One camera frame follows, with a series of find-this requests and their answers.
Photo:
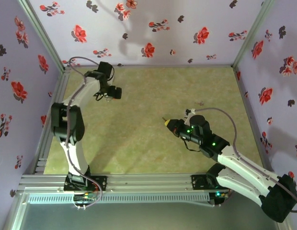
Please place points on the thin aluminium wall rail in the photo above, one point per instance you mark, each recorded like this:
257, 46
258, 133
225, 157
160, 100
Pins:
163, 65

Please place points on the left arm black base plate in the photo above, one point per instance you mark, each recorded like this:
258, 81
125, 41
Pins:
101, 183

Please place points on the aluminium corner post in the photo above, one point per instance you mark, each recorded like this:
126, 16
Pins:
254, 31
40, 31

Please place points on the aluminium rail carrying arm bases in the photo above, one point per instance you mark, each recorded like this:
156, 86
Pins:
148, 182

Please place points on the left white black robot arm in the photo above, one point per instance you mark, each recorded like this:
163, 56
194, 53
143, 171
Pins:
80, 160

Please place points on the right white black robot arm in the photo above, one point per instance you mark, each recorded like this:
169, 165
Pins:
242, 165

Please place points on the grey metal sheet panel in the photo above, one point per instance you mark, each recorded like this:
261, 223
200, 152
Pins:
139, 215

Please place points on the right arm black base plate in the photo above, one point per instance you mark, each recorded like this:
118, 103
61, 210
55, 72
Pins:
197, 182

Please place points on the aluminium side rail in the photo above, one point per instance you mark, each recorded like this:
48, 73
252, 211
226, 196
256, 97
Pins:
244, 95
61, 83

